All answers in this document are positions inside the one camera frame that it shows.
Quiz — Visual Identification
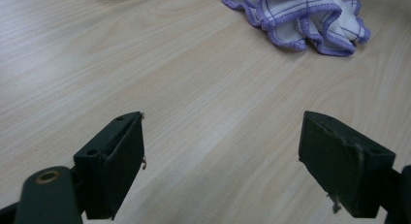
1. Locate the white cloth with purple trim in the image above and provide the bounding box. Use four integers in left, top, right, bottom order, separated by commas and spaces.
221, 0, 371, 58

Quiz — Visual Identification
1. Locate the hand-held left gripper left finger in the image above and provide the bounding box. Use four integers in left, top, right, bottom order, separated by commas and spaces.
73, 112, 146, 220

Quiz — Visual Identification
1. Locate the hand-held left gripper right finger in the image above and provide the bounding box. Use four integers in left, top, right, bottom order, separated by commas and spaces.
298, 111, 396, 219

